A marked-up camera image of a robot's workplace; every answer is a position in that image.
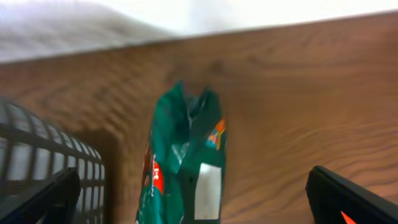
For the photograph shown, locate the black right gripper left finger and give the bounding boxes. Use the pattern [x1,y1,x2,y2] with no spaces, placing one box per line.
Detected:
[1,167,80,224]

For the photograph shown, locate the grey plastic slotted basket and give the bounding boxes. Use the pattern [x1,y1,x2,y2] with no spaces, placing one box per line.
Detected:
[1,98,107,223]

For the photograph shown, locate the green Nescafe coffee bag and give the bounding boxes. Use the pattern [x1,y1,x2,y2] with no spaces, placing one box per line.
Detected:
[135,81,228,224]

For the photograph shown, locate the red snack packet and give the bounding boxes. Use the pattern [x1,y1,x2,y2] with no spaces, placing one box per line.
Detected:
[341,212,357,224]

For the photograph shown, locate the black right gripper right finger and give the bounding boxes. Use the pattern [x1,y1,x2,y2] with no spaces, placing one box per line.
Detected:
[305,166,397,224]

